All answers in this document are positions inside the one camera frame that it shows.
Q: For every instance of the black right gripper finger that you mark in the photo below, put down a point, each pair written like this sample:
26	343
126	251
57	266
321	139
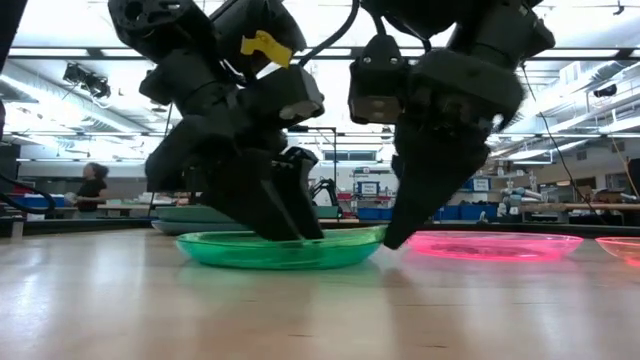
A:
397	172
430	180

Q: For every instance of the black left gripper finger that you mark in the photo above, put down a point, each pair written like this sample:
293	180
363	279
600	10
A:
300	200
255	200

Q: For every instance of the green translucent plastic plate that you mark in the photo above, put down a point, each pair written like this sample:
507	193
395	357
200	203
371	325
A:
280	255

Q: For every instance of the pink translucent plastic plate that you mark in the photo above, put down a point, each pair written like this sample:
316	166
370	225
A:
495	247

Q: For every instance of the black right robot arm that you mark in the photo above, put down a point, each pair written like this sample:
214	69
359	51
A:
500	30

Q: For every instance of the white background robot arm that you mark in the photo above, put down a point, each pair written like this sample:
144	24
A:
517	195

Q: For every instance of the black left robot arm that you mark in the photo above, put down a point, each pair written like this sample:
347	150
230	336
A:
165	30

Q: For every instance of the black background robot arm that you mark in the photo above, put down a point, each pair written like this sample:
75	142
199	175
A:
327	190

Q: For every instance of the white sign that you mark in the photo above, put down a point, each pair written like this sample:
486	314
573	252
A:
367	188

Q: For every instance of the blue storage bin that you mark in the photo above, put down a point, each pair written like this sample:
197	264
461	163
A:
35	201
375	214

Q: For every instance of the blue sign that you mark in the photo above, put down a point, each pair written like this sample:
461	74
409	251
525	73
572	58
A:
481	185

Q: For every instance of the dark teal plastic plate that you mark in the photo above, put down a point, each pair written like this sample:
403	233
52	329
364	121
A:
190	214

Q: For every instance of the small yellow block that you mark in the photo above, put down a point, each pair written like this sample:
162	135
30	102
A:
267	47

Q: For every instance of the person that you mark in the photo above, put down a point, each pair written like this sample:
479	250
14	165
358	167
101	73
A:
91	192

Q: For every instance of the black ceiling fixture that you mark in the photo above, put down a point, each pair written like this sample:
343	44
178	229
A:
87	80

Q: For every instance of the wooden workbench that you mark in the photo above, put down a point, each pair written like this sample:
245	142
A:
580	206

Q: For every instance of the black monitor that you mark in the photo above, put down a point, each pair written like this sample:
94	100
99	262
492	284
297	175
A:
635	177

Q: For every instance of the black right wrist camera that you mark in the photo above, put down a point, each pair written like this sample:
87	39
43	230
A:
377	80

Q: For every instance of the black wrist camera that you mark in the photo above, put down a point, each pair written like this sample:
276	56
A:
290	90
377	80

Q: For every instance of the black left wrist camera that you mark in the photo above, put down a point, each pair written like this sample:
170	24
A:
290	90

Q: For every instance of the black ceiling camera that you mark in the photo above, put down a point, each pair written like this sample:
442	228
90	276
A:
605	91

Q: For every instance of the black aluminium table frame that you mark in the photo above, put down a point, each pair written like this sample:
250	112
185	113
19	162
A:
610	230

